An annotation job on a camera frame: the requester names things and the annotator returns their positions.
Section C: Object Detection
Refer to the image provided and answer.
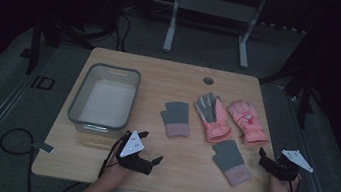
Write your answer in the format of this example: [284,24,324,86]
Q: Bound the black tripod stand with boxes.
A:
[17,9,120,88]
[253,48,322,131]

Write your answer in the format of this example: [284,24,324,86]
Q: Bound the pink ski glove with print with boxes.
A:
[222,97,275,149]

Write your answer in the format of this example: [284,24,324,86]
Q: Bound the person's left hand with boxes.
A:
[99,139,135,186]

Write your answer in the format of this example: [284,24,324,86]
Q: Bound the clear plastic bin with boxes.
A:
[65,58,143,141]

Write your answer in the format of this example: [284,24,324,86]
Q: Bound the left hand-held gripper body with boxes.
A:
[113,127,158,176]

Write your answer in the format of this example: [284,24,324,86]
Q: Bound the grey metal table frame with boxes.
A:
[161,0,269,72]

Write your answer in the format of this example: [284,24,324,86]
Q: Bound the left hand-held gripper black cable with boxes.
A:
[97,132,127,182]

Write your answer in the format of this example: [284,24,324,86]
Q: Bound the black cables by stand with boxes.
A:
[111,10,135,54]

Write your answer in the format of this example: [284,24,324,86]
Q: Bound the pink ski glove grey palm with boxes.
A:
[189,90,238,147]

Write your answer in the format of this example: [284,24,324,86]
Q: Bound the black floor cable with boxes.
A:
[0,125,42,192]

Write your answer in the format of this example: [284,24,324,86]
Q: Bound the grey tape tab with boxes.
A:
[30,139,56,155]

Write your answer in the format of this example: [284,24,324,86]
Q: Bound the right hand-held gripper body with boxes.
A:
[263,145,317,186]

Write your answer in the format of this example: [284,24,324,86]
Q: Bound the grey knit glove pink cuff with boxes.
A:
[156,99,196,141]
[207,137,257,190]

